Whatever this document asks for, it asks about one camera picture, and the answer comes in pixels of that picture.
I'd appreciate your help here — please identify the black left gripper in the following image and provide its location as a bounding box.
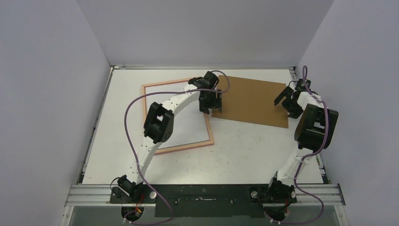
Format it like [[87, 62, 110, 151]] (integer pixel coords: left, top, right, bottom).
[[199, 89, 221, 114]]

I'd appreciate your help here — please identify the aluminium front rail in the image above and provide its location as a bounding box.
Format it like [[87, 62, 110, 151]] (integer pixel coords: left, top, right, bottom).
[[65, 184, 346, 207]]

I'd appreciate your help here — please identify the brown cardboard backing board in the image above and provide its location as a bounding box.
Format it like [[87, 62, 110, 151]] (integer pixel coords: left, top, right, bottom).
[[212, 76, 288, 128]]

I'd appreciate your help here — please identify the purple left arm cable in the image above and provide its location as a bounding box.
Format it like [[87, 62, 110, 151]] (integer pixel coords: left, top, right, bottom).
[[123, 70, 231, 226]]

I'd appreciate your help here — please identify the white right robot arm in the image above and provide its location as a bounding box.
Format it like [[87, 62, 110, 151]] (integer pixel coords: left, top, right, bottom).
[[266, 79, 339, 202]]

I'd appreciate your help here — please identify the landscape photo print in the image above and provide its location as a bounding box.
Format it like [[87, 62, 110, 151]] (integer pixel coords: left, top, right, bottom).
[[144, 81, 210, 150]]

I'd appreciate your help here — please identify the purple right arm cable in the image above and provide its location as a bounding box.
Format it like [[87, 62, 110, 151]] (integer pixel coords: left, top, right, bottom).
[[265, 65, 330, 225]]

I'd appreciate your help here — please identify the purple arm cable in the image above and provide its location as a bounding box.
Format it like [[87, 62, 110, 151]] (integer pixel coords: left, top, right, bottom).
[[123, 70, 231, 226], [265, 65, 330, 225]]

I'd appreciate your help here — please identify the pink wooden picture frame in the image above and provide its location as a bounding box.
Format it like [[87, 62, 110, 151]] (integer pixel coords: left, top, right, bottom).
[[141, 78, 215, 156]]

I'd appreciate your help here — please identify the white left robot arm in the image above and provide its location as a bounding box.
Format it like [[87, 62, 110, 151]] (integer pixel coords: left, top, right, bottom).
[[117, 70, 226, 203]]

